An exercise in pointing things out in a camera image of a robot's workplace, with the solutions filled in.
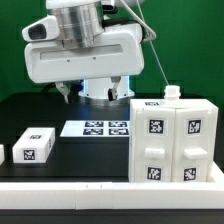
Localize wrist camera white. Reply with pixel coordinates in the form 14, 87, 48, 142
22, 15, 60, 42

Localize white block left edge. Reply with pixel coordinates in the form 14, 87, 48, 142
0, 144, 5, 165

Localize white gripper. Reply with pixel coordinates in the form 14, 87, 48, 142
24, 23, 144, 103

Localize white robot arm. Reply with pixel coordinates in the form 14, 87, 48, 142
22, 0, 144, 103

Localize white base tag plate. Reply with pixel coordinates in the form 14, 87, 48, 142
60, 120, 130, 137

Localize white cabinet top block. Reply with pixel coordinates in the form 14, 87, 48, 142
12, 127, 55, 163

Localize white cabinet door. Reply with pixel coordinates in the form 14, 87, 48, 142
129, 108, 175, 182
172, 108, 209, 183

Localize white fence wall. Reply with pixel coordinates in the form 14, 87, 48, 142
0, 165, 224, 210

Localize white cabinet body box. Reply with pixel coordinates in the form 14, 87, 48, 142
130, 85, 218, 182

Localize black cables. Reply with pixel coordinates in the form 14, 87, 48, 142
40, 81, 64, 93

